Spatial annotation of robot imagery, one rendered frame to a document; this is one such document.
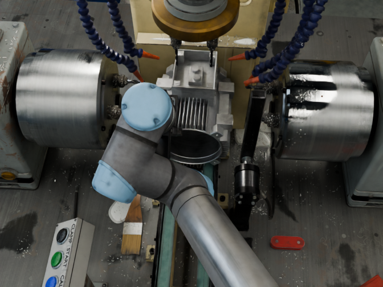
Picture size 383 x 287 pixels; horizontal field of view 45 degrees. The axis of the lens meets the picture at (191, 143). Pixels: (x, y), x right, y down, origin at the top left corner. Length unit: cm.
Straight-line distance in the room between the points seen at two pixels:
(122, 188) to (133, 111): 12
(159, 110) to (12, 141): 57
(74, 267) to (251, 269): 42
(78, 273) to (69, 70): 45
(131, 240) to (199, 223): 54
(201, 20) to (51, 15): 98
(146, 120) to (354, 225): 78
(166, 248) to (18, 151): 44
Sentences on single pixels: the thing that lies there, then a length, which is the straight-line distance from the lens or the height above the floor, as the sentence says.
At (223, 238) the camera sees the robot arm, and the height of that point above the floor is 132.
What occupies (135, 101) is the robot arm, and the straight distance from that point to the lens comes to 71.
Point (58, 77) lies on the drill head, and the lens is 111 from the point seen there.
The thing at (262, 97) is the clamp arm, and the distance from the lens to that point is 92.
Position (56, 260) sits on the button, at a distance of 97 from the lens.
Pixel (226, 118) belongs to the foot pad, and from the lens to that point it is 110.
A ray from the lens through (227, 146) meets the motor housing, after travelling 112.
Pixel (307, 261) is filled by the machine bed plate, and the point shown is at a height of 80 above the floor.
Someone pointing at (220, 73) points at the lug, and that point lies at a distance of 117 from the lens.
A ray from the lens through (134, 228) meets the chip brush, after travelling 126.
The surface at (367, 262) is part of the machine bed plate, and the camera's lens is 131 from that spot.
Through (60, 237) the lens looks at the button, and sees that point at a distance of 99.
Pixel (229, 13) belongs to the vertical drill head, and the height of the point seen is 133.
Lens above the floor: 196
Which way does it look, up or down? 57 degrees down
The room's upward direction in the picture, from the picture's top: straight up
